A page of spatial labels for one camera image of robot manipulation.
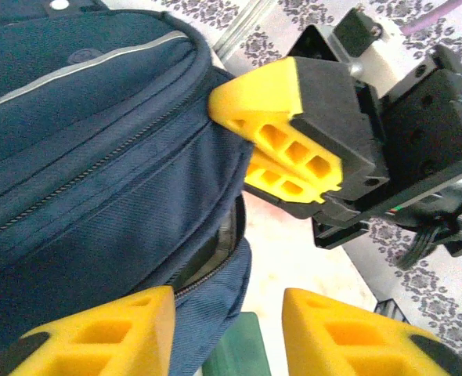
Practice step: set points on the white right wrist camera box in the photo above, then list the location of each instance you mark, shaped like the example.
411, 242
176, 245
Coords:
376, 62

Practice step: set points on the navy blue student backpack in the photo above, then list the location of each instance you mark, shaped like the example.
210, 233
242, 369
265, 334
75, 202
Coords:
78, 156

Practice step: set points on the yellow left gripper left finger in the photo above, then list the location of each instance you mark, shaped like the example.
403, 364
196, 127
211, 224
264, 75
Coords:
137, 352

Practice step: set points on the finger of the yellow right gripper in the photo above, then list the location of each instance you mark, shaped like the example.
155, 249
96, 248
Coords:
325, 109
293, 203

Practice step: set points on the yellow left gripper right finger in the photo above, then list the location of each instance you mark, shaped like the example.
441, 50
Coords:
313, 352

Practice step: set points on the dark green pencil case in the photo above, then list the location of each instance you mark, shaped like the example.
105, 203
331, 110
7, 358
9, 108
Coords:
239, 344

